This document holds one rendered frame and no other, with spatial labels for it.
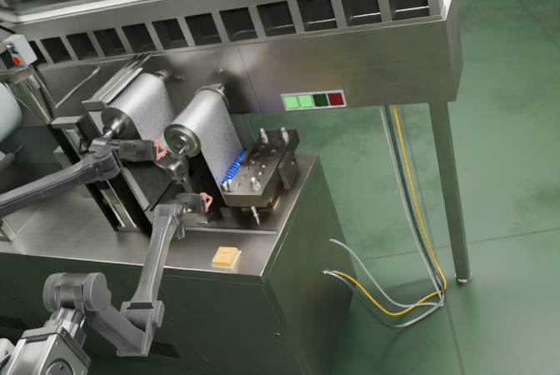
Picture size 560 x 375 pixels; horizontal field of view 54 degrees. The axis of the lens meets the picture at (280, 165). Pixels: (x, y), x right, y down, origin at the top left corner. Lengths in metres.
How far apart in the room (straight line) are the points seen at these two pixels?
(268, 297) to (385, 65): 0.90
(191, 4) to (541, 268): 1.98
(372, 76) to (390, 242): 1.35
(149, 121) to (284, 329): 0.93
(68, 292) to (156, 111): 1.12
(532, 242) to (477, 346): 0.67
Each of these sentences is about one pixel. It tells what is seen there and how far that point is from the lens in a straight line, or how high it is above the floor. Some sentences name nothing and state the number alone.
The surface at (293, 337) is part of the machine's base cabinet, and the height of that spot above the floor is 0.51.
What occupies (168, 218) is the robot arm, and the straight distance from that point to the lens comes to 1.74.
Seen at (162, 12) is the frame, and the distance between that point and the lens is 2.16.
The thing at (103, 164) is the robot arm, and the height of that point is 1.44.
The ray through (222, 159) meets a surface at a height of 1.09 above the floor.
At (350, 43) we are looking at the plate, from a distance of 1.91.
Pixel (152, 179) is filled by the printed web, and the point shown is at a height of 0.99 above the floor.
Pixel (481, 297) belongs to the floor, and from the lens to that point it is 2.79.
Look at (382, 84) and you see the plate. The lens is 1.97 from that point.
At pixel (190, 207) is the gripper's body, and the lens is 1.89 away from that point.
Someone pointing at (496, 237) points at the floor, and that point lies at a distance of 3.05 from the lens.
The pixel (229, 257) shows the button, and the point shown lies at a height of 0.92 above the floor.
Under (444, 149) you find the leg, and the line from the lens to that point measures 2.29.
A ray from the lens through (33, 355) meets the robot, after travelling 1.12.
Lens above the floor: 2.19
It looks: 34 degrees down
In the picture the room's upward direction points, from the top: 20 degrees counter-clockwise
